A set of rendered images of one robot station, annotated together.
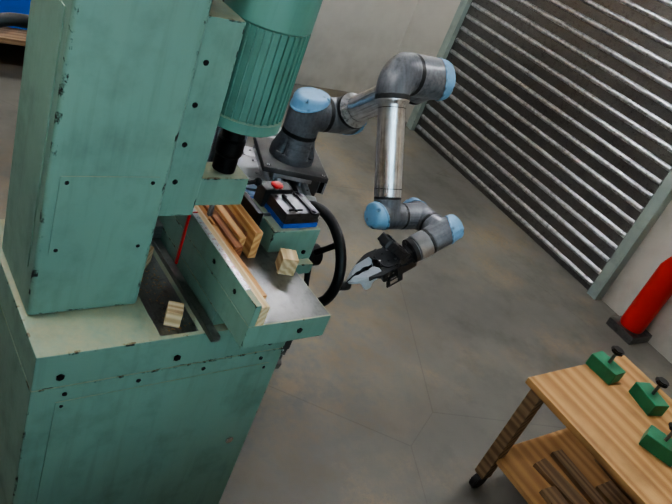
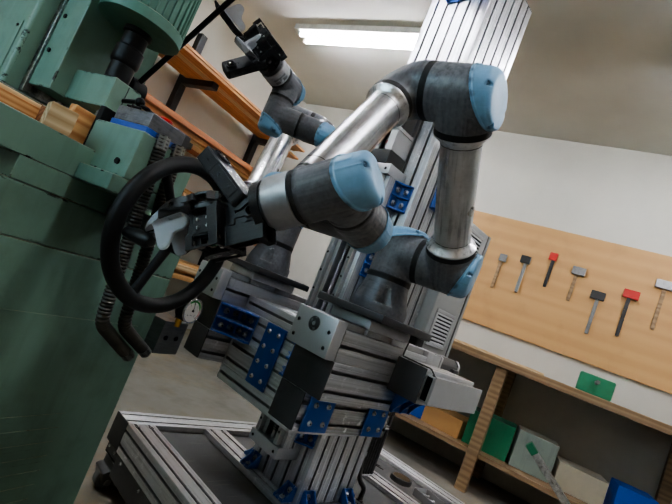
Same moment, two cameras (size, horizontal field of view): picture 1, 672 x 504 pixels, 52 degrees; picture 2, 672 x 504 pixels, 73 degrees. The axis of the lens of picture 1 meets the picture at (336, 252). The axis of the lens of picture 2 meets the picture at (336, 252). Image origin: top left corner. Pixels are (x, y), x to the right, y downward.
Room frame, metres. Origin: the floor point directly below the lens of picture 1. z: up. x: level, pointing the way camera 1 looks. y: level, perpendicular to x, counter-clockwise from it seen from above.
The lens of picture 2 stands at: (1.57, -0.81, 0.81)
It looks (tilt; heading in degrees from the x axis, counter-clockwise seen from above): 6 degrees up; 72
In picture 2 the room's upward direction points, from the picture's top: 22 degrees clockwise
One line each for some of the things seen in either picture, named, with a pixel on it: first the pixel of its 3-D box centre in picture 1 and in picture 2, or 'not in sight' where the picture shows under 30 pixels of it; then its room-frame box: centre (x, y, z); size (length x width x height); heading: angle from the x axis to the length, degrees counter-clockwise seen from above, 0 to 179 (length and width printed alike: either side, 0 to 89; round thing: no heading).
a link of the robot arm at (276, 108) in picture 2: not in sight; (280, 118); (1.70, 0.53, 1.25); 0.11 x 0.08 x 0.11; 165
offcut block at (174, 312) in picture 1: (173, 314); not in sight; (1.11, 0.26, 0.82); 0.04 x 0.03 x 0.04; 18
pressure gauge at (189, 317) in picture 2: not in sight; (186, 312); (1.65, 0.34, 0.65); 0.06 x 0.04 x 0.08; 46
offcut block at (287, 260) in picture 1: (286, 261); (58, 119); (1.31, 0.09, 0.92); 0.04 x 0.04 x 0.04; 25
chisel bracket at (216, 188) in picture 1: (209, 185); (102, 99); (1.31, 0.31, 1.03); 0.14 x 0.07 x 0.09; 136
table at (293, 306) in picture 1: (244, 245); (101, 174); (1.39, 0.21, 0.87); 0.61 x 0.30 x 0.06; 46
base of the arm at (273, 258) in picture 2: not in sight; (272, 255); (1.87, 0.71, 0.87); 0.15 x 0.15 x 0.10
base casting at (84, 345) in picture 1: (140, 285); (21, 200); (1.23, 0.38, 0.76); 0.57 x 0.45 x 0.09; 136
